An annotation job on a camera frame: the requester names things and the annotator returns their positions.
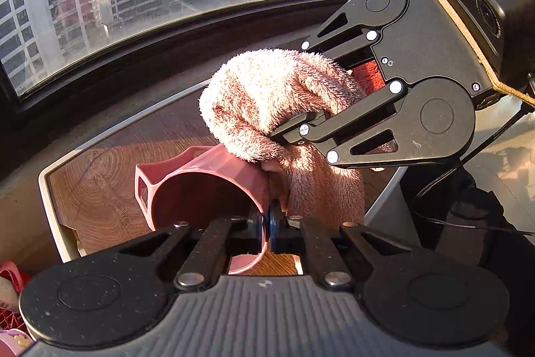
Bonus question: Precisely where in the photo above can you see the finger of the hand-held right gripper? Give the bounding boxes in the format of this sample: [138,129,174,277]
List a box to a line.
[301,0,380,68]
[267,79,423,169]

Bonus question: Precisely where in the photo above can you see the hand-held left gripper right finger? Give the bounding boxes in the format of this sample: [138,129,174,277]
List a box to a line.
[270,206,414,293]

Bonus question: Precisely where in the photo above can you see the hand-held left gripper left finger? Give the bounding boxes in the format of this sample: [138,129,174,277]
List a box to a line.
[119,210,269,293]

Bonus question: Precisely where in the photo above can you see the dark pink plastic cup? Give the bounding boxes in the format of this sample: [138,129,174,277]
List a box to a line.
[134,145,273,274]

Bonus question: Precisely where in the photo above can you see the pink fluffy towel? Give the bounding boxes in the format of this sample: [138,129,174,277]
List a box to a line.
[198,50,396,228]

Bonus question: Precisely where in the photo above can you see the red fuzzy cloth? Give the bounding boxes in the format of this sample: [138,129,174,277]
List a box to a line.
[353,59,383,95]

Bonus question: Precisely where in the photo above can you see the black cable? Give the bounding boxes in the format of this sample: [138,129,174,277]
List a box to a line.
[412,102,535,236]

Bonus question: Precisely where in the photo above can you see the red wire basket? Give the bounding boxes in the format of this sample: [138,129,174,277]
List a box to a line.
[0,261,32,345]

